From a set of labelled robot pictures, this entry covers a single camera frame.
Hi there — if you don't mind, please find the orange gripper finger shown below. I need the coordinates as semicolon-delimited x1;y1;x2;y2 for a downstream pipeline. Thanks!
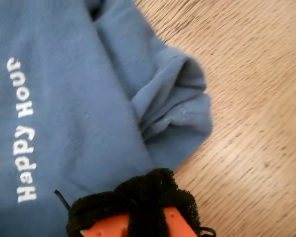
65;189;148;237
114;167;201;237

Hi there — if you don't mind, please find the blue printed T-shirt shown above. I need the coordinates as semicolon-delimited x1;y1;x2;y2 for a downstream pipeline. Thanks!
0;0;214;237

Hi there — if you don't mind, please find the black zip tie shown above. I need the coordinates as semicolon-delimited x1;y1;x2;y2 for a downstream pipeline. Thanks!
53;189;70;212
199;226;217;237

